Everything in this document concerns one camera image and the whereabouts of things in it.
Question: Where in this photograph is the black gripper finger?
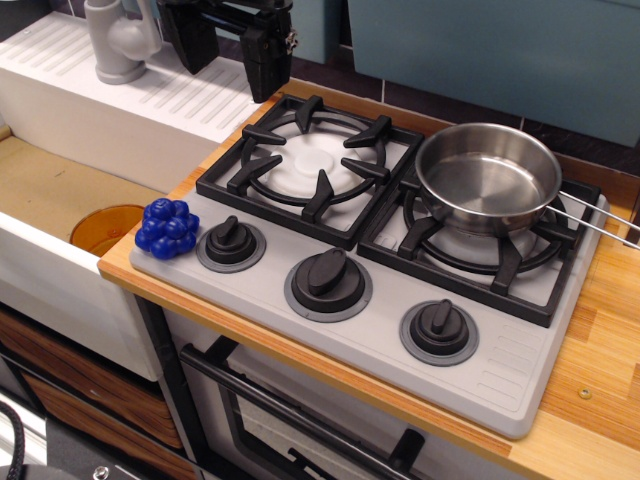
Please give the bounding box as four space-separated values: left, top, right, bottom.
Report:
160 3 219 75
240 10 294 103

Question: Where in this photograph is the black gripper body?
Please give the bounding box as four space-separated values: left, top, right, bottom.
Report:
157 0 292 25

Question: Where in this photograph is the blue toy blueberry cluster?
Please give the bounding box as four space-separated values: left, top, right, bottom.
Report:
135 198 200 260

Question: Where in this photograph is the stainless steel pan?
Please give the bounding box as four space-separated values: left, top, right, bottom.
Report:
415 123 639 249

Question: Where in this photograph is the black left stove knob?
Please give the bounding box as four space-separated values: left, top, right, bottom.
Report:
196 215 267 274

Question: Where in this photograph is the black stove knob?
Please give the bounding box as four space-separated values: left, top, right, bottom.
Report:
196 215 267 274
399 299 480 367
284 248 373 323

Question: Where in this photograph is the black middle stove knob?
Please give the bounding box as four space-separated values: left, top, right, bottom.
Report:
284 248 373 323

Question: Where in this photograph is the black right stove knob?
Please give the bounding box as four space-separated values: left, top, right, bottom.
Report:
399 299 480 367

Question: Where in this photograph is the grey toy stove top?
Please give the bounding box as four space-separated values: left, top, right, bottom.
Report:
128 93 611 441

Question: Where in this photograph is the grey toy faucet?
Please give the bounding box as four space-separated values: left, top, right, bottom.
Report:
84 1 162 85

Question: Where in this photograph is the white toy sink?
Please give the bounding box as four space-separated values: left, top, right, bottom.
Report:
1 13 257 381

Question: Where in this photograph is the orange plastic drain cup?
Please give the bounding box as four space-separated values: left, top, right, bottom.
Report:
70 204 144 257

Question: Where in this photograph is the black right burner grate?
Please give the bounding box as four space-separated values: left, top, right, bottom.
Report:
357 169 601 327

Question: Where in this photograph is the wooden upper drawer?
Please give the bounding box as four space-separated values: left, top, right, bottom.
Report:
1 309 181 447

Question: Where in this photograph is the wooden drawer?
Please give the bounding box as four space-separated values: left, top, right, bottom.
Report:
1 309 181 447
24 374 197 480

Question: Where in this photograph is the toy oven door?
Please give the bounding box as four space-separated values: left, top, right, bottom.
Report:
178 336 446 479

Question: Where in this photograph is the wooden lower drawer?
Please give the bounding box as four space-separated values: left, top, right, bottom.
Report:
24 374 197 480

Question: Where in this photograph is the black oven door handle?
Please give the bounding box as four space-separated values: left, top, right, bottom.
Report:
179 344 424 479

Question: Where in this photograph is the black braided cable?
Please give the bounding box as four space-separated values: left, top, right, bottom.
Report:
0 402 29 480

